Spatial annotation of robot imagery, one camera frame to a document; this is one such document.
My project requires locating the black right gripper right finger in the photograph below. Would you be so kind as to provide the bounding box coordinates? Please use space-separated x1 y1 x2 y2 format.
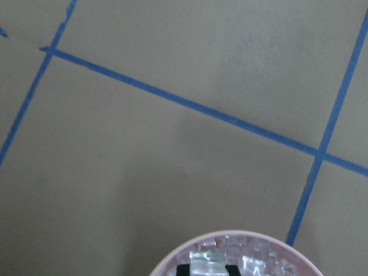
225 264 240 276

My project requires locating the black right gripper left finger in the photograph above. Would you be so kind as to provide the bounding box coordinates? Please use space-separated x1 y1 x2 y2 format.
176 264 190 276

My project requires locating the pink bowl of ice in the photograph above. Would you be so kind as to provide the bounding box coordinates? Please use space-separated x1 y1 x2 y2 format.
151 230 321 275

